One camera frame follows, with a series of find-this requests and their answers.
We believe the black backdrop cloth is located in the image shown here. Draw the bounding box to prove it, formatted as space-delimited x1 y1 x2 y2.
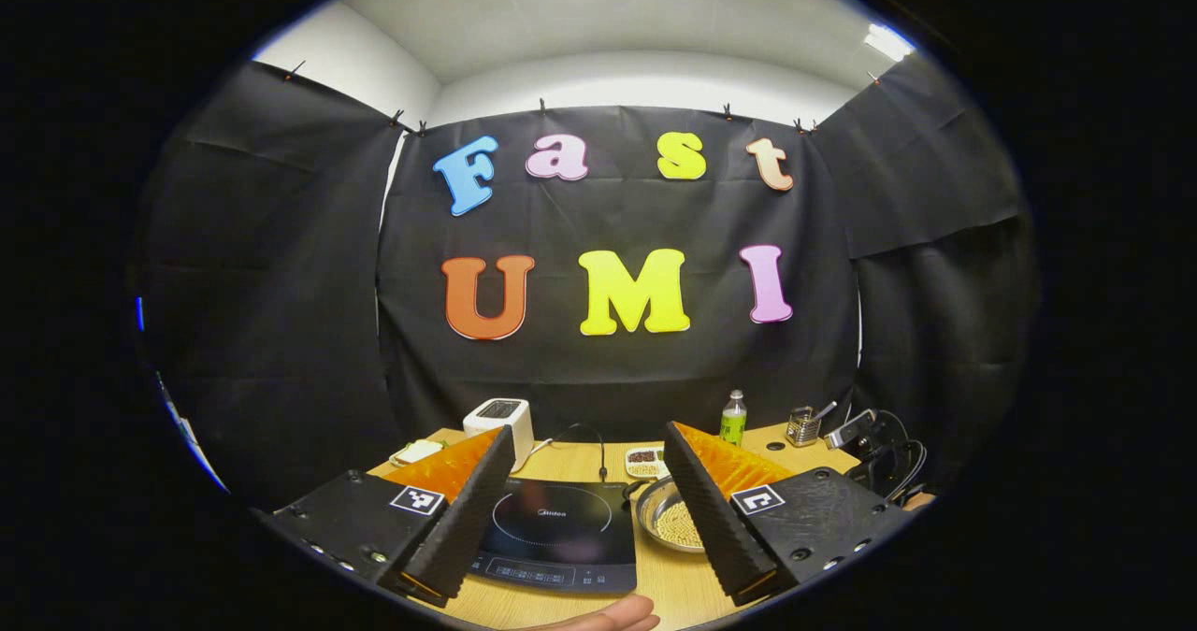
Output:
131 51 1041 510

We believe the small white bean dish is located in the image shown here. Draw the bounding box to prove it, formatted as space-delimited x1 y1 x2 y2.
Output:
625 446 670 480

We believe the black power cable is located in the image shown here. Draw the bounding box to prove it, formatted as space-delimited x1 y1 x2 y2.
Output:
552 423 609 482

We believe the small ceiling light panel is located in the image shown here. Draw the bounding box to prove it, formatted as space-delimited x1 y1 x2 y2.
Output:
862 23 916 62

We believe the white plate with sandwich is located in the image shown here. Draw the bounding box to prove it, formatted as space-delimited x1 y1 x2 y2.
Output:
388 438 445 468

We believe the steel pot with soybeans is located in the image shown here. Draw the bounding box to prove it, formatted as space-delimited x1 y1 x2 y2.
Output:
622 475 707 554

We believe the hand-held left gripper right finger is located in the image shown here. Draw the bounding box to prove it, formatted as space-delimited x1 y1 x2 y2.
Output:
662 420 922 607

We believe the black induction cooktop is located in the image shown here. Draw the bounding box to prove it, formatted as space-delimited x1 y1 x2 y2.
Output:
468 478 639 595

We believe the green label bottle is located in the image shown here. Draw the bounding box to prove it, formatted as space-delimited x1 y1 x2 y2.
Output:
719 390 748 448

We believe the black device with cables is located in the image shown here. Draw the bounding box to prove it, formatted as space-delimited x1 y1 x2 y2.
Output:
825 409 929 503

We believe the white toaster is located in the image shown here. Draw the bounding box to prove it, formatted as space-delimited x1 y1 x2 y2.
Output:
463 398 535 473

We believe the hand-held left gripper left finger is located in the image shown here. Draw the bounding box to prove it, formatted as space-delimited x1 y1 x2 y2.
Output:
260 425 517 609

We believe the white toaster cable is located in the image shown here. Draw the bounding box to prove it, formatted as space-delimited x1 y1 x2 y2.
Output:
510 437 555 473

